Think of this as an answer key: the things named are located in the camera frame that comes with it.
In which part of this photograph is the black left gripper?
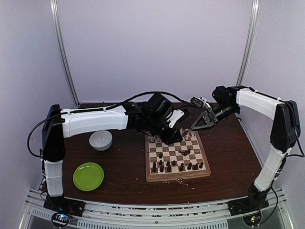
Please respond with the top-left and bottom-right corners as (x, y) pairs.
(146, 114), (183, 146)

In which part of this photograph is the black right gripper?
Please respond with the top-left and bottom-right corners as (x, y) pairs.
(192, 103), (238, 131)

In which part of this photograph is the dark rook chess piece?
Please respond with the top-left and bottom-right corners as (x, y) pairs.
(152, 161), (158, 173)

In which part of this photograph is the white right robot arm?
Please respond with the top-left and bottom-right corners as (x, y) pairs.
(191, 85), (305, 211)

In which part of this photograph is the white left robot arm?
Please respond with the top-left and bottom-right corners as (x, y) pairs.
(27, 91), (189, 212)

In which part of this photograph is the wooden chess board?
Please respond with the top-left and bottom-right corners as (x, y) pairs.
(145, 128), (211, 182)

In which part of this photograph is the white ceramic bowl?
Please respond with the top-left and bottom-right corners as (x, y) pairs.
(89, 130), (112, 151)

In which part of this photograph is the green plate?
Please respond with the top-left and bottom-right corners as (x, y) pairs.
(73, 162), (104, 191)

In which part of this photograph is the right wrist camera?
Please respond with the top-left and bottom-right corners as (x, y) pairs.
(190, 97), (212, 109)

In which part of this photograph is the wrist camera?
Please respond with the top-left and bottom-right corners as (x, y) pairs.
(165, 108), (189, 128)
(190, 97), (212, 109)

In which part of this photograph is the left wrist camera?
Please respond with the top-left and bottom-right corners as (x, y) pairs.
(165, 108), (189, 128)

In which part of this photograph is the aluminium front frame rail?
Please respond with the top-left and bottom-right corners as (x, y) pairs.
(23, 186), (286, 229)

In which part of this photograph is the right aluminium corner post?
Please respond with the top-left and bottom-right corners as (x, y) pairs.
(236, 0), (261, 86)

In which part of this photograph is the aluminium corner frame post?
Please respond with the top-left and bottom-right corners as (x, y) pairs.
(49, 0), (81, 108)

